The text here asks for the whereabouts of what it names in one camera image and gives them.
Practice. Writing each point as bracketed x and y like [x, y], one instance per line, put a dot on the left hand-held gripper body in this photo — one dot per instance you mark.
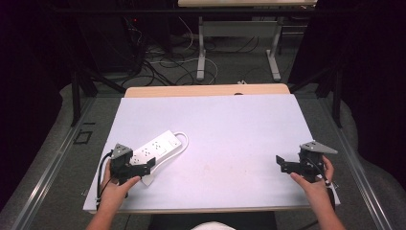
[120, 159]

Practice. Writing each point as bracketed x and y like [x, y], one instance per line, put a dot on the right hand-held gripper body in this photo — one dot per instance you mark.
[311, 159]

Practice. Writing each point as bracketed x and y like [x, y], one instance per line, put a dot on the white plug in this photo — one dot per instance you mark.
[148, 180]

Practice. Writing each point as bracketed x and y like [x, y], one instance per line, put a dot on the white power strip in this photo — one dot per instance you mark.
[156, 148]

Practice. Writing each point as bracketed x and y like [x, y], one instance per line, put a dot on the person's right hand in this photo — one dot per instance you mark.
[316, 188]

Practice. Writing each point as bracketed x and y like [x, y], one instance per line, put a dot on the person's left hand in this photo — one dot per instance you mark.
[115, 191]

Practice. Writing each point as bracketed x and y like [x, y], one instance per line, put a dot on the white board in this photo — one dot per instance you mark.
[230, 134]

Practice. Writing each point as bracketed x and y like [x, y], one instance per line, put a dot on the person's dark pants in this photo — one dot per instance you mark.
[178, 221]

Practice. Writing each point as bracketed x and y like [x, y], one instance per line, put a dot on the black metal stand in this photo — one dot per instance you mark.
[76, 96]
[336, 96]

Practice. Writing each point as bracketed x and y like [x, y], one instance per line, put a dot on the person's white shirt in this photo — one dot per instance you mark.
[213, 226]

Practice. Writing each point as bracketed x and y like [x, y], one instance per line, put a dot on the dark equipment cabinet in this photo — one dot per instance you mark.
[108, 41]

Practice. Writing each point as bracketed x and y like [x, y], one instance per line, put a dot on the white desk with metal legs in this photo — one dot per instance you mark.
[239, 28]

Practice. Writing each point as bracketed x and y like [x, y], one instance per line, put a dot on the black horizontal bar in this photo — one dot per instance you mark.
[191, 11]

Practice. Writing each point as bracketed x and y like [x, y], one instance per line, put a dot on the aluminium floor rail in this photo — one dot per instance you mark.
[354, 166]
[48, 169]

